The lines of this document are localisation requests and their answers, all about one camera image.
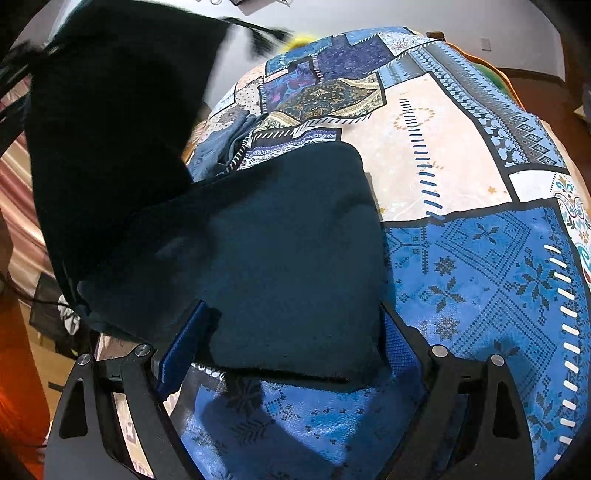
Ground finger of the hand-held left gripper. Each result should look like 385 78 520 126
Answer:
0 44 58 84

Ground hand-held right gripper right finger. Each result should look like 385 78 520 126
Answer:
379 302 532 480

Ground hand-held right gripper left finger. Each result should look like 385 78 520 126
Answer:
44 299 218 480

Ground dark navy pants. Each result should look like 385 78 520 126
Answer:
23 0 393 393

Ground patchwork printed bed sheet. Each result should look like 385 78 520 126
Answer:
106 25 591 480

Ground black mesh chair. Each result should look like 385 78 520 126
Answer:
28 272 88 344

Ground pink striped curtain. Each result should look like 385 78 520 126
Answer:
0 136 58 298

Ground blue jeans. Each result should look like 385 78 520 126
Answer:
188 114 260 182

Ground yellow foam tube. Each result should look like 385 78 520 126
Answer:
285 31 317 49

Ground green cloth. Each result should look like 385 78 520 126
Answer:
475 58 518 100

